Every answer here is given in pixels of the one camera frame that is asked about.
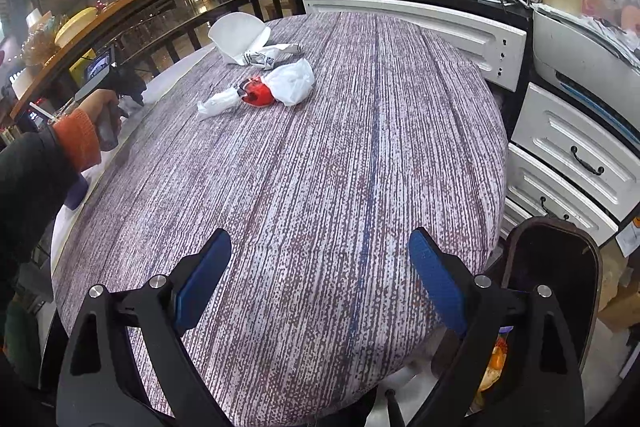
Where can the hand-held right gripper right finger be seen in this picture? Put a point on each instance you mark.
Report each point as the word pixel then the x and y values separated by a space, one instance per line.
pixel 440 282

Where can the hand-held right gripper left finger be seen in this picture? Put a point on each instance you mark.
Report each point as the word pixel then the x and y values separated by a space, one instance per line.
pixel 205 277

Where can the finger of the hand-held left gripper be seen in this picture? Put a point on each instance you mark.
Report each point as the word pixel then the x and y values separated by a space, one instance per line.
pixel 132 87

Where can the black trash bin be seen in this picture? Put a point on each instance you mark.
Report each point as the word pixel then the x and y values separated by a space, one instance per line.
pixel 550 267

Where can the person's left forearm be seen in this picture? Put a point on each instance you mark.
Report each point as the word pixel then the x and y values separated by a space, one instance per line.
pixel 30 177

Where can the person's left hand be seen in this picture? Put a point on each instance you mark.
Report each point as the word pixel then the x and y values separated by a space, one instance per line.
pixel 97 107

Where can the yellow plate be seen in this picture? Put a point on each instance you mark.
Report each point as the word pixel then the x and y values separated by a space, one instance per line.
pixel 75 27

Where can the white paper wrapper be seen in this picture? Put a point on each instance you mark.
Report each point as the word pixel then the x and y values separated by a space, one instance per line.
pixel 217 104

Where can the orange wrapper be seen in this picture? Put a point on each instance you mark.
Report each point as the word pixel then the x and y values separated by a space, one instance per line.
pixel 492 357

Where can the purple container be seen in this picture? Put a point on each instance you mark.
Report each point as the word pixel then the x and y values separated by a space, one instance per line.
pixel 77 194

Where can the red and white wrapper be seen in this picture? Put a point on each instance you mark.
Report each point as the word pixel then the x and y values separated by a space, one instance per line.
pixel 256 93

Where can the white drawer front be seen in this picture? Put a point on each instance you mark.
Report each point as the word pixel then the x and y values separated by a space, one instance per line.
pixel 575 142
pixel 545 197

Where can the printed white wrapper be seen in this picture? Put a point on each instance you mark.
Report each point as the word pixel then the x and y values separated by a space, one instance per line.
pixel 272 54

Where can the white plastic bag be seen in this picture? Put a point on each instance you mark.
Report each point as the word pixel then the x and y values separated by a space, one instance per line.
pixel 292 82

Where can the white cabinet door panel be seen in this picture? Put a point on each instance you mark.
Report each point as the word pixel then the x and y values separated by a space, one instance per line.
pixel 425 27

